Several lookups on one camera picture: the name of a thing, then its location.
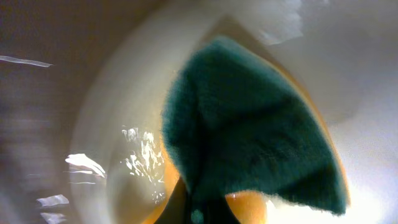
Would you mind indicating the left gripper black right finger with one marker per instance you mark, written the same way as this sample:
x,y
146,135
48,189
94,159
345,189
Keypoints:
x,y
217,211

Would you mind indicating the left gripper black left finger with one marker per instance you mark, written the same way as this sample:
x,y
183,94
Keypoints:
x,y
179,206

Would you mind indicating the green and yellow sponge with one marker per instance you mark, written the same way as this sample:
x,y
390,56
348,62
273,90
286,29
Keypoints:
x,y
233,123

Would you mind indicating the pale green plate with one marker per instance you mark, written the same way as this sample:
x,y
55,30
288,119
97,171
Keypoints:
x,y
342,55

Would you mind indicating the large dark serving tray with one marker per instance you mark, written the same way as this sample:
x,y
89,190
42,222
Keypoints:
x,y
51,52

